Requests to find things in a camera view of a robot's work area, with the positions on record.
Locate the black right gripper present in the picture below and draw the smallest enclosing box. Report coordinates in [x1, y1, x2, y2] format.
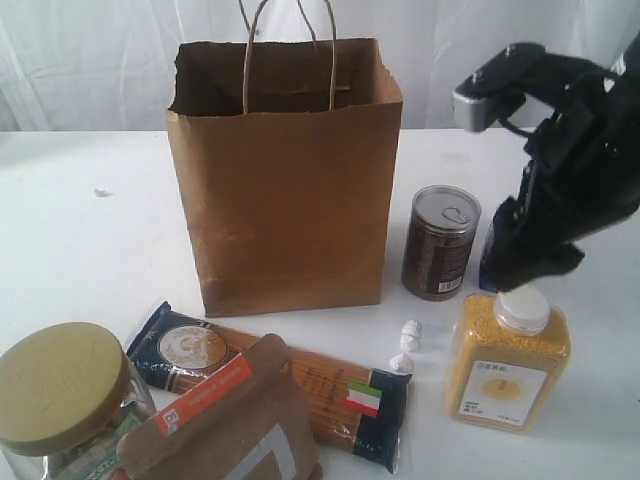
[491, 52, 635, 292]

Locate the yellow millet plastic bottle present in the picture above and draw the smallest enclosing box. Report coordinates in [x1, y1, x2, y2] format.
[445, 285, 571, 432]

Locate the dark brown pull-tab can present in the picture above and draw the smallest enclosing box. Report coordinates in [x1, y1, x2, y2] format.
[401, 185, 482, 301]

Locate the brown paper bag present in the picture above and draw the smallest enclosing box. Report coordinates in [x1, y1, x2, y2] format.
[165, 0, 402, 318]

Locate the white blue milk carton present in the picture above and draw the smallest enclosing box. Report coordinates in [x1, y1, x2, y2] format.
[478, 221, 499, 293]

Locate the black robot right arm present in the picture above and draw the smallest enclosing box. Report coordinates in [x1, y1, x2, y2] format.
[456, 43, 639, 292]

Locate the spaghetti packet dark blue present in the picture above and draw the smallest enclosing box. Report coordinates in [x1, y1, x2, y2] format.
[126, 302, 411, 473]

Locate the brown kraft pouch orange label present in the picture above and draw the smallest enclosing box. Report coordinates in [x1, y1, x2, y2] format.
[117, 334, 323, 479]

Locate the small white paper scrap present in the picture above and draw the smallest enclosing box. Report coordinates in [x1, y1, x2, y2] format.
[94, 189, 113, 198]

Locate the glass jar gold lid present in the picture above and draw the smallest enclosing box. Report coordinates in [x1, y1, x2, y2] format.
[1, 322, 156, 479]

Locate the white curtain backdrop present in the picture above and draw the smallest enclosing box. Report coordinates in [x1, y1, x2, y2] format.
[1, 1, 639, 131]

